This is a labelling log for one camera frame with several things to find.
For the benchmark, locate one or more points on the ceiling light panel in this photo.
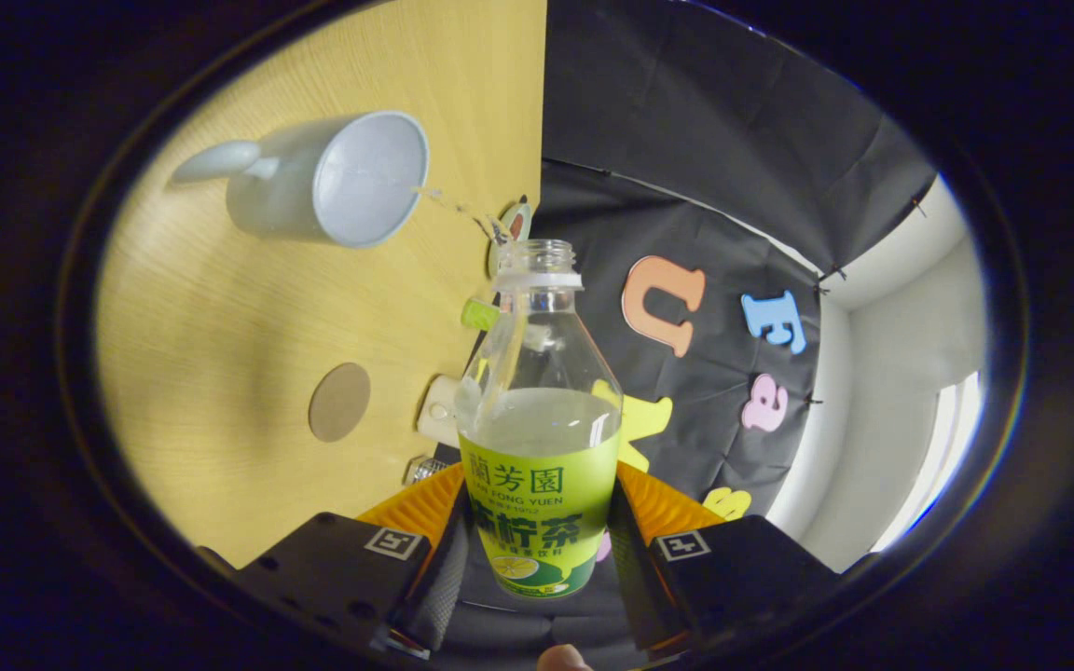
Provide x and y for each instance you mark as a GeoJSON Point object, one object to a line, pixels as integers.
{"type": "Point", "coordinates": [938, 457]}

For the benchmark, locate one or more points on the wooden table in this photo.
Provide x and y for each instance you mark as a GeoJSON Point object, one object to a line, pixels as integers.
{"type": "Point", "coordinates": [220, 326]}

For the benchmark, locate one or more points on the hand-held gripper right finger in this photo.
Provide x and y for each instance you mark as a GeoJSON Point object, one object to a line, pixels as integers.
{"type": "Point", "coordinates": [635, 578]}

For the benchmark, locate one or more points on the green label juice bottle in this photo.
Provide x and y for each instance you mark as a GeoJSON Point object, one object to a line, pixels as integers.
{"type": "Point", "coordinates": [542, 494]}

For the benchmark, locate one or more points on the pale green plate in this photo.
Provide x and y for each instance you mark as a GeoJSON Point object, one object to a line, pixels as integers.
{"type": "Point", "coordinates": [500, 244]}

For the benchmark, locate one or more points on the cream toaster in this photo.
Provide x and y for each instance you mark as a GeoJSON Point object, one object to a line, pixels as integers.
{"type": "Point", "coordinates": [439, 415]}

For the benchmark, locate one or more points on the round brown coaster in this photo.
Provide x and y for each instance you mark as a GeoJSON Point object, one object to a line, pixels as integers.
{"type": "Point", "coordinates": [339, 403]}

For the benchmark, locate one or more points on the small white green bottle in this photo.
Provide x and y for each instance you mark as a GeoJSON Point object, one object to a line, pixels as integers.
{"type": "Point", "coordinates": [479, 315]}

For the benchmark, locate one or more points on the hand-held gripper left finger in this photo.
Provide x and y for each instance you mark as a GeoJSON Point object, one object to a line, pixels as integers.
{"type": "Point", "coordinates": [439, 587]}

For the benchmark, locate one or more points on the brown food piece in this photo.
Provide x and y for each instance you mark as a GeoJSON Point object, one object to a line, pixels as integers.
{"type": "Point", "coordinates": [517, 224]}

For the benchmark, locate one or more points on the black backdrop cloth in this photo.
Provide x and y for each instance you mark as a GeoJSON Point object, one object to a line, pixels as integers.
{"type": "Point", "coordinates": [686, 140]}

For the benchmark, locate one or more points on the pale blue cup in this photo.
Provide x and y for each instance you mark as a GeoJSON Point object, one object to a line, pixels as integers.
{"type": "Point", "coordinates": [285, 200]}

